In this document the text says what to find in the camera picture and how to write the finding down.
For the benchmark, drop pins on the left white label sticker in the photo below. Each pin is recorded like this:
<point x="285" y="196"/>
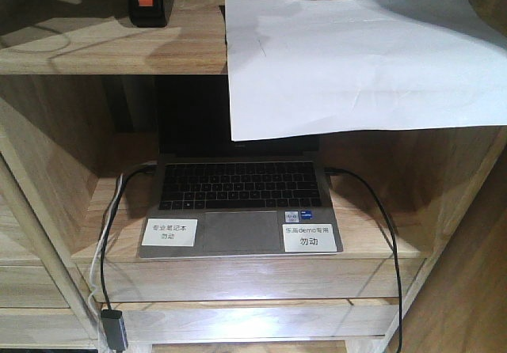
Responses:
<point x="170" y="232"/>

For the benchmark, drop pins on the wooden shelf unit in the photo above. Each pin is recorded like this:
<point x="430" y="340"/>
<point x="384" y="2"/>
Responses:
<point x="60" y="152"/>

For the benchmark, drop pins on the white label sticker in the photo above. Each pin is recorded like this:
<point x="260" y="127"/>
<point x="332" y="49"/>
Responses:
<point x="170" y="232"/>
<point x="309" y="238"/>

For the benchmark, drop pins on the right white label sticker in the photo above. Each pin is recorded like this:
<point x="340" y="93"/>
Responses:
<point x="309" y="238"/>

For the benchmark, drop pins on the white paper sheet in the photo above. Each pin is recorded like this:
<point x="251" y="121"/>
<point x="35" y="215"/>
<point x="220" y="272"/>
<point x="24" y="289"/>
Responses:
<point x="305" y="67"/>

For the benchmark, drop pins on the grey open laptop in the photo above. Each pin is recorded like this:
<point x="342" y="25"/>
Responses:
<point x="241" y="193"/>

